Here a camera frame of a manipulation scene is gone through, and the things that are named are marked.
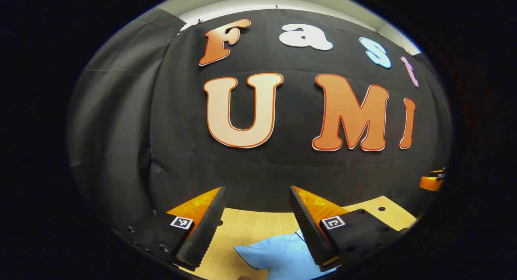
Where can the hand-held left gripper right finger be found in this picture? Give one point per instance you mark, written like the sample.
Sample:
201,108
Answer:
307,227

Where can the light blue T-shirt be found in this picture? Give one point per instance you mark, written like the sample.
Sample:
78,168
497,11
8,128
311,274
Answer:
278,255

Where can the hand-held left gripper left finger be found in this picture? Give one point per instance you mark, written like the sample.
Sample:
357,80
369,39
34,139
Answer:
204,231

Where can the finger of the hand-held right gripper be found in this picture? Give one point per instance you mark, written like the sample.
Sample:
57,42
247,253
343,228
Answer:
430,183

